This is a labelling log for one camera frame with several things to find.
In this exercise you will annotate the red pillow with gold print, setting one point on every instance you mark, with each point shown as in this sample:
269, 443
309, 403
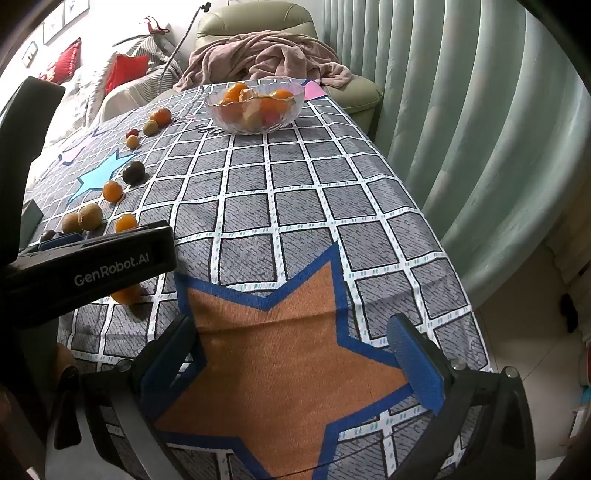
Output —
62, 60

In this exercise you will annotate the pale yellow fruit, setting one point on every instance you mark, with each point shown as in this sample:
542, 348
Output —
250, 118

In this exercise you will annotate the sofa with white cover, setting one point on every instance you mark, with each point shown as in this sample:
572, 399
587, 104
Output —
134, 92

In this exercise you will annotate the pale green curtain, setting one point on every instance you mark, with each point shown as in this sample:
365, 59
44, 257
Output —
461, 115

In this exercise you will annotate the small orange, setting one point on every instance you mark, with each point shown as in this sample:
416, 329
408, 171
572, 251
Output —
126, 223
112, 191
236, 91
281, 95
160, 115
271, 110
127, 294

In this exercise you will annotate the wall picture frame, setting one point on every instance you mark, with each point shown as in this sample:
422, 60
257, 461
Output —
76, 9
53, 21

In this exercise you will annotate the white tray box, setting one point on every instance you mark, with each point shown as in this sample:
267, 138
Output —
32, 219

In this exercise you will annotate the green leather armchair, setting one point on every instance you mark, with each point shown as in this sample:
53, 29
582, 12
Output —
258, 18

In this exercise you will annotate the plain red pillow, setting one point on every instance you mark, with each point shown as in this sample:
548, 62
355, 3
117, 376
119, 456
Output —
121, 71

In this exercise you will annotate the pink blanket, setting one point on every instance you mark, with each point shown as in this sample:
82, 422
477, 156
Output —
258, 55

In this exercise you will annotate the grey striped cushion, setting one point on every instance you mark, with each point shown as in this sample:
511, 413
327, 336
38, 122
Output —
94, 85

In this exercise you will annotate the dark purple round fruit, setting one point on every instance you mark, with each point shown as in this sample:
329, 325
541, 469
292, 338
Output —
46, 236
133, 172

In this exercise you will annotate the small yellow-brown fruit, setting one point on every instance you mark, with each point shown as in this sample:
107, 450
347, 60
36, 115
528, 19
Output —
133, 142

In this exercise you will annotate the brown-green round fruit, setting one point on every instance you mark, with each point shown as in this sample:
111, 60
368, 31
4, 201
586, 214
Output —
150, 127

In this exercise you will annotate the selfie stick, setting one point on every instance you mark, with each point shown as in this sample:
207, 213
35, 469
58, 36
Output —
182, 41

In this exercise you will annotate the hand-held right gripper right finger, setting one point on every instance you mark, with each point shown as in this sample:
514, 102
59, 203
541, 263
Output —
415, 364

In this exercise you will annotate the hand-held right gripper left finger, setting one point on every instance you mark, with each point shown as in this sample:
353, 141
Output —
170, 353

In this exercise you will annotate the grey checked star tablecloth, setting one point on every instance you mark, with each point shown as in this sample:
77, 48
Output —
300, 194

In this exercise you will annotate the tan round fruit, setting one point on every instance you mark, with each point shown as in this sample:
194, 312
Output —
70, 223
90, 216

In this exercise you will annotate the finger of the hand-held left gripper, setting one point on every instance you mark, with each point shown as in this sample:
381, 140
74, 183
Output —
60, 241

